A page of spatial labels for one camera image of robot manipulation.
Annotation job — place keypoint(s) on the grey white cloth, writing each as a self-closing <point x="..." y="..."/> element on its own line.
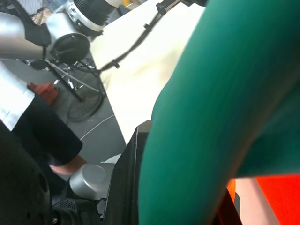
<point x="12" y="98"/>

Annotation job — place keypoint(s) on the red ribbed object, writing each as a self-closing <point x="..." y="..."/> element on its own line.
<point x="47" y="92"/>

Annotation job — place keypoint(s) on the black perforated robot body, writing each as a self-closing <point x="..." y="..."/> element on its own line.
<point x="21" y="182"/>

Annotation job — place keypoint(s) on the silver robot body joint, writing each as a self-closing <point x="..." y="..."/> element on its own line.
<point x="90" y="180"/>

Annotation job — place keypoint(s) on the round grey stand base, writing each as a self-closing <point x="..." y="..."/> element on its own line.
<point x="87" y="103"/>

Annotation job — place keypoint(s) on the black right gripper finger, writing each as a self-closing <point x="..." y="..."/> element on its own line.
<point x="124" y="182"/>

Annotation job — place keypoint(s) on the green cloth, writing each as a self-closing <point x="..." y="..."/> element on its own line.
<point x="211" y="117"/>

